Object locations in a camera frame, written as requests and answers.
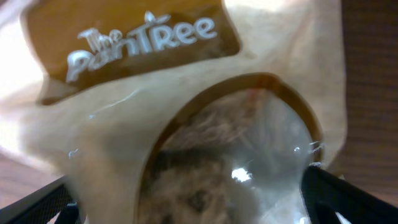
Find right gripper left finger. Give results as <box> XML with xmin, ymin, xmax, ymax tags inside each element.
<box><xmin>1</xmin><ymin>176</ymin><xmax>81</xmax><ymax>224</ymax></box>

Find PanTree snack bag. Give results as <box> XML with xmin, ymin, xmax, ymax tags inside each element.
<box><xmin>1</xmin><ymin>0</ymin><xmax>347</xmax><ymax>223</ymax></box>

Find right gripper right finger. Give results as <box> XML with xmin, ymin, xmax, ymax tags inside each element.
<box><xmin>300</xmin><ymin>166</ymin><xmax>397</xmax><ymax>224</ymax></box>

